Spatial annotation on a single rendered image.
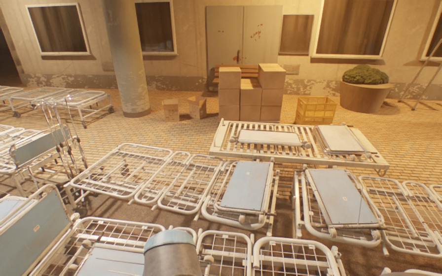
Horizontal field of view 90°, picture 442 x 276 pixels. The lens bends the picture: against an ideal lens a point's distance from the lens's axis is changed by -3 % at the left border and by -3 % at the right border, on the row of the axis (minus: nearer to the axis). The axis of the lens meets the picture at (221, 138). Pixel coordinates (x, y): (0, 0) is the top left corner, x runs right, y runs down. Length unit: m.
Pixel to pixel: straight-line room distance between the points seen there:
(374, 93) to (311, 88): 1.72
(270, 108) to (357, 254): 2.84
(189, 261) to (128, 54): 4.74
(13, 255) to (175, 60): 5.96
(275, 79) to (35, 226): 3.78
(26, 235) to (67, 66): 7.29
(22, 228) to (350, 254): 2.55
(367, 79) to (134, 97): 5.15
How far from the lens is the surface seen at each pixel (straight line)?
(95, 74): 8.28
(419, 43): 7.74
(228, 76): 4.20
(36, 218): 1.95
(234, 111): 4.39
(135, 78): 5.15
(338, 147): 2.79
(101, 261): 1.76
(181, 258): 0.52
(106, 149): 4.26
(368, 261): 2.62
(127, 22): 5.05
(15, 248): 1.91
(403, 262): 2.78
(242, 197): 1.99
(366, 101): 6.04
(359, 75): 6.05
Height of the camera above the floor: 1.90
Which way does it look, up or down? 27 degrees down
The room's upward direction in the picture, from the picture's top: straight up
